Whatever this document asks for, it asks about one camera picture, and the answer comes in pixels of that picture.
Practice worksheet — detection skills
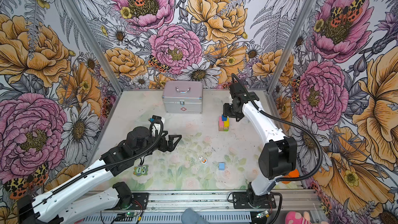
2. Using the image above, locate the orange pill bottle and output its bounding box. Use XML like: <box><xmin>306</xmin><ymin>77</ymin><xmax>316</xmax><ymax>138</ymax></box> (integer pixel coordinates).
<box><xmin>282</xmin><ymin>169</ymin><xmax>300</xmax><ymax>184</ymax></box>

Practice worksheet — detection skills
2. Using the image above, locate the small orange white toy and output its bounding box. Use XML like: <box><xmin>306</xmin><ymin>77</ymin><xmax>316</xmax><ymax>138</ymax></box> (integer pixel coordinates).
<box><xmin>199</xmin><ymin>156</ymin><xmax>207</xmax><ymax>164</ymax></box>

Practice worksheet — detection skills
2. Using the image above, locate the yellow wood block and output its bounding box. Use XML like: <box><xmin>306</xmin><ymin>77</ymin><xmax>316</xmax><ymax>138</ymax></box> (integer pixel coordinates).
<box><xmin>223</xmin><ymin>118</ymin><xmax>230</xmax><ymax>127</ymax></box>

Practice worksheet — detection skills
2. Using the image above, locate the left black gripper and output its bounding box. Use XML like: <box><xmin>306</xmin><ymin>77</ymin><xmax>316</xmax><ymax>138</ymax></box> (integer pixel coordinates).
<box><xmin>134</xmin><ymin>130</ymin><xmax>181</xmax><ymax>159</ymax></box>

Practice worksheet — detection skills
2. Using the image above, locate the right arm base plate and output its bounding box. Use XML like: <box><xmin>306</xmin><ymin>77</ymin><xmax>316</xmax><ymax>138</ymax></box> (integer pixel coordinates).
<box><xmin>232</xmin><ymin>191</ymin><xmax>277</xmax><ymax>209</ymax></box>

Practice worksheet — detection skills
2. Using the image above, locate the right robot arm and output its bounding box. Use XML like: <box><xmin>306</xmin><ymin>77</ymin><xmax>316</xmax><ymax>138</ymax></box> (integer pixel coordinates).
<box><xmin>223</xmin><ymin>82</ymin><xmax>297</xmax><ymax>207</ymax></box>

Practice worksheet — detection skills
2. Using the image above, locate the grey blue cloth object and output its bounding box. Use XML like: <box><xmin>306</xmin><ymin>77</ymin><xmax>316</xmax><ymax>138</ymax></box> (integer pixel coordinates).
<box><xmin>181</xmin><ymin>208</ymin><xmax>208</xmax><ymax>224</ymax></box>

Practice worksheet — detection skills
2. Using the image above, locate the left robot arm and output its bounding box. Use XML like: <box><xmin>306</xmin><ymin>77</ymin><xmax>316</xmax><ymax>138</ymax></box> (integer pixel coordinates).
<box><xmin>17</xmin><ymin>126</ymin><xmax>182</xmax><ymax>224</ymax></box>

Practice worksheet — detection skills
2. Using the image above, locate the silver first aid case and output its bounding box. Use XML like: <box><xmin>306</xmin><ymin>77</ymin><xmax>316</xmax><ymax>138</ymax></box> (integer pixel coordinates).
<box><xmin>162</xmin><ymin>80</ymin><xmax>203</xmax><ymax>114</ymax></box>

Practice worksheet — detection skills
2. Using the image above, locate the aluminium front rail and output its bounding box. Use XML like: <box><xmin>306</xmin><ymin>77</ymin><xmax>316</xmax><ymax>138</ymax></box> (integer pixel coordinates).
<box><xmin>76</xmin><ymin>189</ymin><xmax>327</xmax><ymax>224</ymax></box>

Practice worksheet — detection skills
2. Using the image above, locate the owl sticker toy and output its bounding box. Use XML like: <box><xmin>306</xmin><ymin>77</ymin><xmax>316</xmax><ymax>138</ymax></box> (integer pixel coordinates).
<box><xmin>133</xmin><ymin>165</ymin><xmax>148</xmax><ymax>177</ymax></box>

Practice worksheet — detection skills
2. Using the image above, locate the light blue wood cube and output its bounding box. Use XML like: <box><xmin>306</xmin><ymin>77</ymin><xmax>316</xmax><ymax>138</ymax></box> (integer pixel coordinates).
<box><xmin>218</xmin><ymin>162</ymin><xmax>226</xmax><ymax>171</ymax></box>

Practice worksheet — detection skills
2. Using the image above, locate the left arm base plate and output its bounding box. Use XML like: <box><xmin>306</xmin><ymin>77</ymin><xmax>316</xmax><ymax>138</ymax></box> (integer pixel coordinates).
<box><xmin>123</xmin><ymin>192</ymin><xmax>149</xmax><ymax>211</ymax></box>

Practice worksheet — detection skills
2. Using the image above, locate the pink plush toy right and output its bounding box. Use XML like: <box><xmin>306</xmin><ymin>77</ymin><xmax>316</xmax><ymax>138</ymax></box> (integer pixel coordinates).
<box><xmin>285</xmin><ymin>211</ymin><xmax>329</xmax><ymax>224</ymax></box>

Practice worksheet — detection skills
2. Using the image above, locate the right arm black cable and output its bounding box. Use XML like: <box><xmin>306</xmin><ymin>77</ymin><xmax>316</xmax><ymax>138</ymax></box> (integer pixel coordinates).
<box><xmin>231</xmin><ymin>73</ymin><xmax>324</xmax><ymax>224</ymax></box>

